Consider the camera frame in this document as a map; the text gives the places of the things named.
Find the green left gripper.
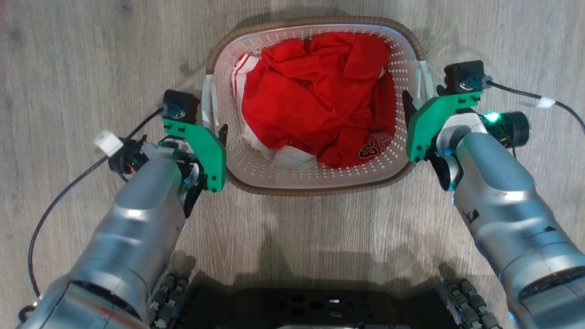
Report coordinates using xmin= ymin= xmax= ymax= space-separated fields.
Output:
xmin=158 ymin=118 xmax=229 ymax=218

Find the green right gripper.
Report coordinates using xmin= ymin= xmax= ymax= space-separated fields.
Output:
xmin=401 ymin=90 xmax=484 ymax=163

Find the white perforated laundry basket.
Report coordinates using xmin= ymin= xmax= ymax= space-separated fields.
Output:
xmin=202 ymin=16 xmax=434 ymax=196

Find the red basketball jersey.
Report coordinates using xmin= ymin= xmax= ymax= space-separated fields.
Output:
xmin=241 ymin=32 xmax=396 ymax=169

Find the black roller wheel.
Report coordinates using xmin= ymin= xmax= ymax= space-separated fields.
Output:
xmin=149 ymin=271 xmax=191 ymax=329
xmin=438 ymin=278 xmax=502 ymax=329

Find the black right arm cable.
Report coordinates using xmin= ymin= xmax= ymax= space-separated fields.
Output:
xmin=487 ymin=80 xmax=585 ymax=134

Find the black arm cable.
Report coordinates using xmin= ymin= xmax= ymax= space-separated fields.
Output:
xmin=18 ymin=106 xmax=172 ymax=320
xmin=487 ymin=80 xmax=585 ymax=134

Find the white left cable tag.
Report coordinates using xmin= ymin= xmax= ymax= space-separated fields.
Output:
xmin=93 ymin=130 xmax=124 ymax=156

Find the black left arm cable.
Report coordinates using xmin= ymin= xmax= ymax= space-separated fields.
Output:
xmin=18 ymin=106 xmax=172 ymax=320

